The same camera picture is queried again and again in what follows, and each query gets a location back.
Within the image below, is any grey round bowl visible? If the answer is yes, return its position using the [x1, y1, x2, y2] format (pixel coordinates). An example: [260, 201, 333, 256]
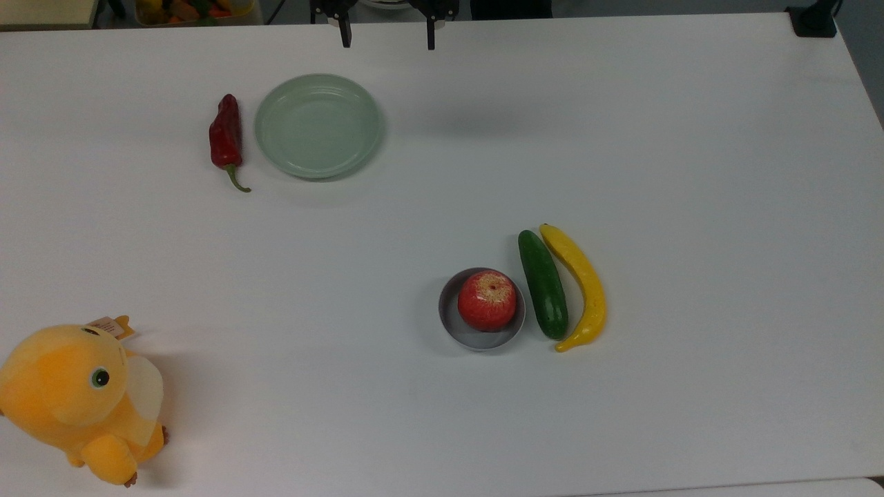
[438, 267, 527, 352]

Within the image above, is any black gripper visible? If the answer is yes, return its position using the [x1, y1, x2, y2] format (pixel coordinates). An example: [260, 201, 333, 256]
[309, 0, 460, 51]

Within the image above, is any clear box of toy vegetables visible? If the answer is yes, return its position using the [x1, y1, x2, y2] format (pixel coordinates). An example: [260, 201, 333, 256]
[135, 0, 258, 27]

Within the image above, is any yellow plush toy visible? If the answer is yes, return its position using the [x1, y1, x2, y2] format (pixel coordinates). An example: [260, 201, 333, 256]
[0, 315, 169, 488]

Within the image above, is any pale green plate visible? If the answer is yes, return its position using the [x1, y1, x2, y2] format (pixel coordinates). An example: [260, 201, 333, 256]
[254, 73, 385, 182]

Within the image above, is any green cucumber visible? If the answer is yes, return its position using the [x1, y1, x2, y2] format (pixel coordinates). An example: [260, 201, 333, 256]
[518, 229, 570, 340]

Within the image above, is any yellow banana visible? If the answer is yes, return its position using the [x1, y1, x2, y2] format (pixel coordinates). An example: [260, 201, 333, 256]
[539, 223, 608, 353]

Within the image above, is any black object behind table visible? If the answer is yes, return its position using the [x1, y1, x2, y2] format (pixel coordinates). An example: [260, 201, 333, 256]
[470, 0, 554, 20]

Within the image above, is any red chili pepper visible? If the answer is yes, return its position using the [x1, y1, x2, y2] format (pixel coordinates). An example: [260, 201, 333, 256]
[209, 93, 252, 193]

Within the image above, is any red apple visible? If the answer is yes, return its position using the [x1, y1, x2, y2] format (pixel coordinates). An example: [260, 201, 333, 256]
[457, 270, 518, 333]

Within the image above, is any black clamp mount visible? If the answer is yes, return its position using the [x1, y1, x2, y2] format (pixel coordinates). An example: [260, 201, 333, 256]
[786, 0, 843, 39]

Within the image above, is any beige wooden table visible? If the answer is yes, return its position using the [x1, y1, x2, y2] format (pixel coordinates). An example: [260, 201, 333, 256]
[0, 0, 99, 30]

